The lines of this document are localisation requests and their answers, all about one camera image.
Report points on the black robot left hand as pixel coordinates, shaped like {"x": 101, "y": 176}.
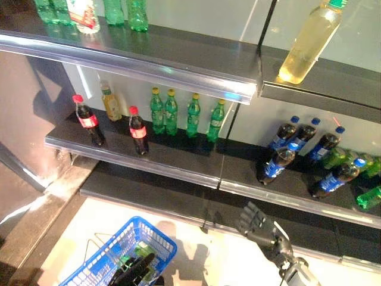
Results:
{"x": 134, "y": 277}

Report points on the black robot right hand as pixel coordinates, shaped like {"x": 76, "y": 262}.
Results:
{"x": 268, "y": 238}

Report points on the blue plastic shopping basket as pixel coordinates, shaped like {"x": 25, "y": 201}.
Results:
{"x": 168, "y": 250}

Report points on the large yellow drink bottle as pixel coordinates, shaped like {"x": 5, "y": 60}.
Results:
{"x": 309, "y": 44}

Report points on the small cola bottle blue label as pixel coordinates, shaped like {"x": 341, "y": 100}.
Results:
{"x": 324, "y": 146}
{"x": 333, "y": 180}
{"x": 305, "y": 134}
{"x": 282, "y": 134}
{"x": 275, "y": 167}

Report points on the dark metal shelf board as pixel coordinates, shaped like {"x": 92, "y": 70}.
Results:
{"x": 178, "y": 161}
{"x": 342, "y": 101}
{"x": 238, "y": 172}
{"x": 178, "y": 50}

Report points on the black base shelf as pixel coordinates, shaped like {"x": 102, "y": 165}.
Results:
{"x": 178, "y": 196}

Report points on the dark reflective floor plinth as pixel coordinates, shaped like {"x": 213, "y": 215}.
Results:
{"x": 59, "y": 193}

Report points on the small red white strip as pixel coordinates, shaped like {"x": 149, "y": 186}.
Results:
{"x": 336, "y": 120}

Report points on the cola bottle red cap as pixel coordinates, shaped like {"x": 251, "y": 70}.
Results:
{"x": 138, "y": 131}
{"x": 87, "y": 120}

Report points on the yellow tea bottle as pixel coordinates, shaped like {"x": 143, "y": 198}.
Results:
{"x": 111, "y": 104}

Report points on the black shelf upright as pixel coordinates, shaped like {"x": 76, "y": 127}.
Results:
{"x": 266, "y": 24}

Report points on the clear bottle red label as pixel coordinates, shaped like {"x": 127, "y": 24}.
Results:
{"x": 83, "y": 18}

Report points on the grey metal side post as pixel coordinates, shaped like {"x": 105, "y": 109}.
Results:
{"x": 21, "y": 169}

